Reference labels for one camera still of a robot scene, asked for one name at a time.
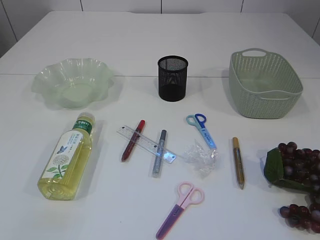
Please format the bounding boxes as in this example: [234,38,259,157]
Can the blue small scissors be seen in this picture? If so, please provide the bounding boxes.
[186,113,217,150]

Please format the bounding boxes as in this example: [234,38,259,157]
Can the green plastic woven basket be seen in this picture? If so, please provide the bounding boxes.
[229,48,304,119]

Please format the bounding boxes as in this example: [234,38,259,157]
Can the black mesh pen holder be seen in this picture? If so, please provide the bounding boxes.
[157,55,189,102]

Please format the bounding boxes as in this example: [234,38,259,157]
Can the silver glitter pen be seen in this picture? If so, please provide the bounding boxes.
[151,129,167,178]

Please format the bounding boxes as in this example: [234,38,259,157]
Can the red glitter pen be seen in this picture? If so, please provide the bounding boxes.
[121,120,146,162]

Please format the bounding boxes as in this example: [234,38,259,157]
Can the green wavy plastic plate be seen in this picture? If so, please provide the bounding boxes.
[31,58,113,109]

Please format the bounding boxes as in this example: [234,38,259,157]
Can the clear plastic sheet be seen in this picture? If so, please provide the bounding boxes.
[182,139,219,179]

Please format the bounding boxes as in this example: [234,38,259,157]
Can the artificial red grape bunch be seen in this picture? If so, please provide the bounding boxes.
[263,141,320,234]

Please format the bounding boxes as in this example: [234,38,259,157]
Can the clear plastic ruler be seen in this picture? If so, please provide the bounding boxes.
[116,125,177,164]

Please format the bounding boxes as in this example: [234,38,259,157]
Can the pink purple scissors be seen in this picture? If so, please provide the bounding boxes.
[155,181,205,240]

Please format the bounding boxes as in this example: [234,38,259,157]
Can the yellow tea bottle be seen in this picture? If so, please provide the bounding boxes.
[37,112,95,201]

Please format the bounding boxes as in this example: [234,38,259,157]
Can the gold glitter pen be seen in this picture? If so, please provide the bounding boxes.
[232,137,245,190]

